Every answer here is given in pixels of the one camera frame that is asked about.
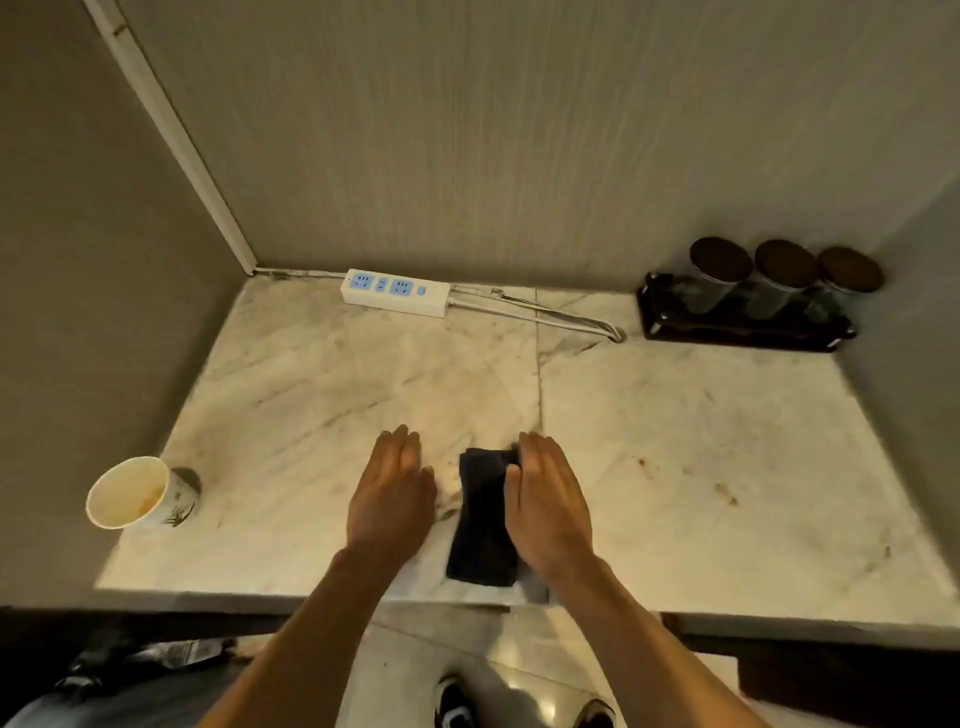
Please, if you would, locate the white paper cup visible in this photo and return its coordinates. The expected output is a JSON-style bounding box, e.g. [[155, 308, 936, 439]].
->
[[85, 455, 202, 532]]

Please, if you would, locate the black plastic bag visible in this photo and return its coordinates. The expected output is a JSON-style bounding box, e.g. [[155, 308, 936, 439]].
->
[[52, 637, 238, 695]]

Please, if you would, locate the glass jar with wooden lid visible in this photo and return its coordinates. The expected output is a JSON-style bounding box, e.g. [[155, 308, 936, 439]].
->
[[744, 239, 820, 322], [678, 236, 755, 316], [806, 246, 886, 324]]

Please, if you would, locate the white power strip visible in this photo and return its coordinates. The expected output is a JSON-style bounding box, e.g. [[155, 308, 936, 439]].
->
[[340, 268, 453, 319]]

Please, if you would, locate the white marble countertop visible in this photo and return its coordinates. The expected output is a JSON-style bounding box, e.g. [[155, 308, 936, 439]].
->
[[78, 275, 960, 650]]

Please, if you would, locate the person's left black shoe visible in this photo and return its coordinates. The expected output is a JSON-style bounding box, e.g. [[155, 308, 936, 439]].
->
[[433, 674, 481, 728]]

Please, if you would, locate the white corner trim strip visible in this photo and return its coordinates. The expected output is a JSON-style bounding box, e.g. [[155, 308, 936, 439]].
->
[[80, 0, 259, 277]]

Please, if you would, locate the person's right forearm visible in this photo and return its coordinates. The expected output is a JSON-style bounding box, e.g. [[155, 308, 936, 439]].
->
[[536, 553, 774, 728]]

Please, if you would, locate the person's left forearm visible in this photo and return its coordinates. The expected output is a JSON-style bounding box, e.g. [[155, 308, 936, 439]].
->
[[196, 545, 410, 728]]

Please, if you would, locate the dark wooden jar rack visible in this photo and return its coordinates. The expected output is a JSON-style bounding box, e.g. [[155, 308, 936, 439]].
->
[[635, 271, 859, 354]]

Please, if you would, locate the dark cloth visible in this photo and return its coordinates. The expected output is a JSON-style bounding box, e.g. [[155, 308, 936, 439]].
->
[[445, 446, 523, 589]]

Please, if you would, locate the white power cable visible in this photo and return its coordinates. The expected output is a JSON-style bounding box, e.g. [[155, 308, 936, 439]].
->
[[447, 296, 628, 345]]

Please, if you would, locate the person's left hand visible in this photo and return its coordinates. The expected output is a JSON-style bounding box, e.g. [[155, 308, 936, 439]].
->
[[337, 424, 439, 575]]

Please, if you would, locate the thin grey wire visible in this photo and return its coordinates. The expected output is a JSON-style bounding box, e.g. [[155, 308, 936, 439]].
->
[[253, 266, 624, 343]]

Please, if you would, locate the person's right hand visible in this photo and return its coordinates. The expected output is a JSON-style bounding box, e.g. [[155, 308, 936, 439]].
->
[[503, 431, 598, 583]]

